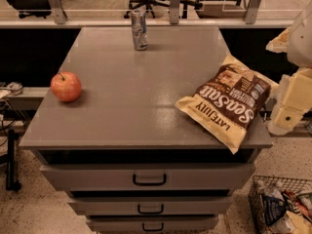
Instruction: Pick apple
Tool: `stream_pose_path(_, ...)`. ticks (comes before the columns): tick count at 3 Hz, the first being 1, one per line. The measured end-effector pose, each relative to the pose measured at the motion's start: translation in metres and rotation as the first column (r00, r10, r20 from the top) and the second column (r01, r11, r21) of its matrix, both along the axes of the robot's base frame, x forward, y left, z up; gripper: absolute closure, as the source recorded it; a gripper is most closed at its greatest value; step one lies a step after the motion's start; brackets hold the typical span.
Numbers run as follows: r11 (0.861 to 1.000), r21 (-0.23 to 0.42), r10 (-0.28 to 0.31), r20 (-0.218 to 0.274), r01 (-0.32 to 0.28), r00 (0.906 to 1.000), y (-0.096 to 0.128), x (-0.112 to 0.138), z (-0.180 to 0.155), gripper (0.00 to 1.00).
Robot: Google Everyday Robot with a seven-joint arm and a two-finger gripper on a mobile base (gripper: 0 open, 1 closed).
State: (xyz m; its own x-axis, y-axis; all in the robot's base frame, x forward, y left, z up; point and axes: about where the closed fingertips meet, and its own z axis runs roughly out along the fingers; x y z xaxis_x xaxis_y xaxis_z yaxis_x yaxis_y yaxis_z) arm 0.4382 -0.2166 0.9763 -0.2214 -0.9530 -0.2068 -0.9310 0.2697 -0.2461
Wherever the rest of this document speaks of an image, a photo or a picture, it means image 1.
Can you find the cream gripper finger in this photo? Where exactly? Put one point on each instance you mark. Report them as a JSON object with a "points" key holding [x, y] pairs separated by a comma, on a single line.
{"points": [[294, 99], [280, 43]]}

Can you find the middle drawer black handle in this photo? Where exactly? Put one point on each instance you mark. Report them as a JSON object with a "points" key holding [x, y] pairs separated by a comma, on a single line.
{"points": [[150, 210]]}

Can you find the drawer black handle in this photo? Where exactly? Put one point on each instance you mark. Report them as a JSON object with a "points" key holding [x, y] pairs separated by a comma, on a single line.
{"points": [[149, 180], [152, 227], [150, 210]]}

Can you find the black stand left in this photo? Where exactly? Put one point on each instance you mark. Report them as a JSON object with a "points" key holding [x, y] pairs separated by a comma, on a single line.
{"points": [[8, 159]]}

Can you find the black office chair centre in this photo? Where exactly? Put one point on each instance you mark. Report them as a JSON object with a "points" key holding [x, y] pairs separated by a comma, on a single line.
{"points": [[177, 8]]}

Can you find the metal railing with glass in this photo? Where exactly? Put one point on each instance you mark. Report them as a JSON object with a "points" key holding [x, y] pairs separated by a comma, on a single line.
{"points": [[271, 13]]}

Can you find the silver soda can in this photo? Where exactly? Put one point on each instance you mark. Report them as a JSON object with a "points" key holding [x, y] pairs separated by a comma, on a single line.
{"points": [[139, 29]]}

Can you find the grey drawer cabinet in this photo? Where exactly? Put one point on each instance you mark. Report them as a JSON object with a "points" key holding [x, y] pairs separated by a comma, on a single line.
{"points": [[126, 123]]}

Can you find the bottom drawer black handle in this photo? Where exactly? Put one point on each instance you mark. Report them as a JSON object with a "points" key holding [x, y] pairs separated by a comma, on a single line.
{"points": [[152, 227]]}

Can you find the wire basket with snacks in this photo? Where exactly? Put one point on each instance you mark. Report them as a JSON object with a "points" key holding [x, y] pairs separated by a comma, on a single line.
{"points": [[281, 205]]}

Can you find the red apple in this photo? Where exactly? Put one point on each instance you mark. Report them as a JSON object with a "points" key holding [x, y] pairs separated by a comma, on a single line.
{"points": [[66, 86]]}

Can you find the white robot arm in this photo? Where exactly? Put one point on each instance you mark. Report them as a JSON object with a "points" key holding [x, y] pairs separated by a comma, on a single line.
{"points": [[299, 50]]}

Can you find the brown cream chip bag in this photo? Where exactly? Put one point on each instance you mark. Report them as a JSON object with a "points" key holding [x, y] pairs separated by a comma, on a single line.
{"points": [[227, 104]]}

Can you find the top drawer black handle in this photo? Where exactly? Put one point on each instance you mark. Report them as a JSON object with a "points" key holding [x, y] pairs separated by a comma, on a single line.
{"points": [[149, 180]]}

